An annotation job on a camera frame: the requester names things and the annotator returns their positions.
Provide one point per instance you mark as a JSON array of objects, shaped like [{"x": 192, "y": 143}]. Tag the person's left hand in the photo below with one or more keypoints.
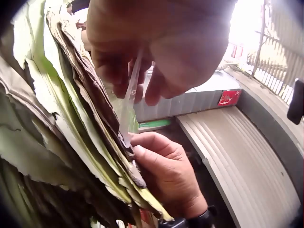
[{"x": 147, "y": 30}]

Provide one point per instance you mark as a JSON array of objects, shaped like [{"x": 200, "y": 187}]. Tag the person's right hand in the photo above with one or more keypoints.
[{"x": 171, "y": 173}]

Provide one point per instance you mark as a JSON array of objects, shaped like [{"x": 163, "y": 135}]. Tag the person's right index finger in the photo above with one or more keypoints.
[{"x": 154, "y": 140}]

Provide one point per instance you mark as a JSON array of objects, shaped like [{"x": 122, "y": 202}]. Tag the person's left fingers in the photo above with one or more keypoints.
[{"x": 111, "y": 64}]

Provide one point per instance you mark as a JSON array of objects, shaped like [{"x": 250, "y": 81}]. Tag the person's left thumb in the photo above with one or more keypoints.
[{"x": 158, "y": 85}]

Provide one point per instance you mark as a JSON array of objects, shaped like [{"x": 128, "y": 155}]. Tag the person's right thumb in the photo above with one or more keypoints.
[{"x": 146, "y": 156}]

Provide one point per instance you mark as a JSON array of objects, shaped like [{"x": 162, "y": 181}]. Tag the clear plastic strip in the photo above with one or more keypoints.
[{"x": 132, "y": 87}]

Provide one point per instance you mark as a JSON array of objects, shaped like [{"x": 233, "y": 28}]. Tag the bundle of large green leaves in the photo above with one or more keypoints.
[{"x": 59, "y": 106}]

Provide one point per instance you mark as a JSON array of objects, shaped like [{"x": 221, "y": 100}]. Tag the green plastic bar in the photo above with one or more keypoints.
[{"x": 154, "y": 124}]

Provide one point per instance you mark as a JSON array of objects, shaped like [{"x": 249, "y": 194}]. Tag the grey metal box red label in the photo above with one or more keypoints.
[{"x": 190, "y": 99}]

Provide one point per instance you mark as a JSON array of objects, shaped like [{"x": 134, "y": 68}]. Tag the black wrist band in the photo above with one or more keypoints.
[{"x": 199, "y": 217}]

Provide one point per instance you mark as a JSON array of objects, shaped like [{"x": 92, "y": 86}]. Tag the beige corrugated sheet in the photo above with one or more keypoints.
[{"x": 237, "y": 156}]

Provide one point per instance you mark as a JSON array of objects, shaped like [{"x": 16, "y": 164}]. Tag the metal window grille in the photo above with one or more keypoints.
[{"x": 273, "y": 71}]

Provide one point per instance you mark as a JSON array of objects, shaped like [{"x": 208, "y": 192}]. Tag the black box-shaped object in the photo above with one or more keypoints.
[{"x": 295, "y": 102}]

